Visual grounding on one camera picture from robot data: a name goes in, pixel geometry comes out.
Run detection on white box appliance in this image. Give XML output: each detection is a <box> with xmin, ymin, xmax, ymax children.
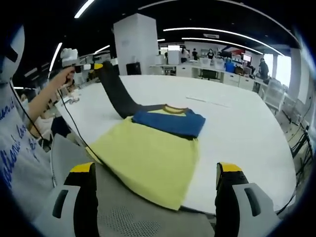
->
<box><xmin>167</xmin><ymin>51</ymin><xmax>183</xmax><ymax>65</ymax></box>

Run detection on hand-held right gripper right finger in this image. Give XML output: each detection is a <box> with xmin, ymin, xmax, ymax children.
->
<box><xmin>214</xmin><ymin>161</ymin><xmax>283</xmax><ymax>237</ymax></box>

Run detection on dark blue cloth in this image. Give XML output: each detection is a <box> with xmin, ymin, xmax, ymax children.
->
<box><xmin>50</xmin><ymin>116</ymin><xmax>73</xmax><ymax>143</ymax></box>

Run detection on yellow garment blue black sleeves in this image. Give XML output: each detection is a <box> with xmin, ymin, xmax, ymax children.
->
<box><xmin>85</xmin><ymin>60</ymin><xmax>206</xmax><ymax>212</ymax></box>

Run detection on black box cabinet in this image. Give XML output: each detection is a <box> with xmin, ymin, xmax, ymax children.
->
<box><xmin>125</xmin><ymin>62</ymin><xmax>142</xmax><ymax>76</ymax></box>

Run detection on person's left hand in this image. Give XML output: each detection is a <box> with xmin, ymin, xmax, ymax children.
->
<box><xmin>50</xmin><ymin>68</ymin><xmax>77</xmax><ymax>87</ymax></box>

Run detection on white square pillar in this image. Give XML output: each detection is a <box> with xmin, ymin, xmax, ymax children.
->
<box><xmin>287</xmin><ymin>48</ymin><xmax>306</xmax><ymax>100</ymax></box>
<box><xmin>113</xmin><ymin>13</ymin><xmax>158</xmax><ymax>76</ymax></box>

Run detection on white shirt with blue script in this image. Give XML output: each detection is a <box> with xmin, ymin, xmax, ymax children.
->
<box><xmin>0</xmin><ymin>81</ymin><xmax>56</xmax><ymax>215</ymax></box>

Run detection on thin black device cable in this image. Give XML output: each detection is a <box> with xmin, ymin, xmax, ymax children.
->
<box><xmin>9</xmin><ymin>80</ymin><xmax>44</xmax><ymax>141</ymax></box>

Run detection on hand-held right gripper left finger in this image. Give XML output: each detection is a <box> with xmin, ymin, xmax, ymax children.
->
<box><xmin>31</xmin><ymin>161</ymin><xmax>99</xmax><ymax>237</ymax></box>

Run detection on grey mesh office chair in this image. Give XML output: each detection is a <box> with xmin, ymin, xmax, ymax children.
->
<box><xmin>50</xmin><ymin>133</ymin><xmax>215</xmax><ymax>237</ymax></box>

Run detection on ceiling light strip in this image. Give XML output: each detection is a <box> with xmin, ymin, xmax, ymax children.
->
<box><xmin>74</xmin><ymin>0</ymin><xmax>96</xmax><ymax>18</ymax></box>
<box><xmin>48</xmin><ymin>42</ymin><xmax>63</xmax><ymax>73</ymax></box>
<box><xmin>162</xmin><ymin>27</ymin><xmax>285</xmax><ymax>50</ymax></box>
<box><xmin>181</xmin><ymin>37</ymin><xmax>269</xmax><ymax>54</ymax></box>

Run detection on white cabinet row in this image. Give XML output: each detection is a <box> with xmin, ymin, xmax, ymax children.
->
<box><xmin>149</xmin><ymin>63</ymin><xmax>270</xmax><ymax>92</ymax></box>

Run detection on white mesh office chair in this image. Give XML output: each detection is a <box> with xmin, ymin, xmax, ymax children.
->
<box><xmin>281</xmin><ymin>93</ymin><xmax>303</xmax><ymax>125</ymax></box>
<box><xmin>264</xmin><ymin>78</ymin><xmax>285</xmax><ymax>111</ymax></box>

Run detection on white clutter pile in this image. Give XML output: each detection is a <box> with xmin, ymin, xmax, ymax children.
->
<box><xmin>61</xmin><ymin>97</ymin><xmax>81</xmax><ymax>106</ymax></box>

